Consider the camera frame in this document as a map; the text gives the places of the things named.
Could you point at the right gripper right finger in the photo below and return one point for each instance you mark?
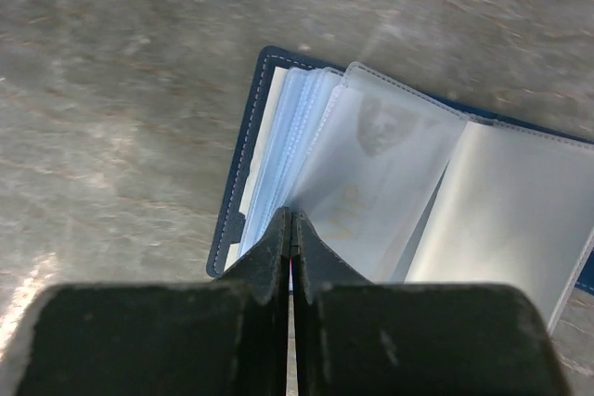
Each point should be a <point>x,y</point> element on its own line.
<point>354,337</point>

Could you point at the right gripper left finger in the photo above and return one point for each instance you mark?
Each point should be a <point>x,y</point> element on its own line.
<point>224,337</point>

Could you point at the blue card holder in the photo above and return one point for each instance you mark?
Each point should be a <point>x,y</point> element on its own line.
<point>514,204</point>

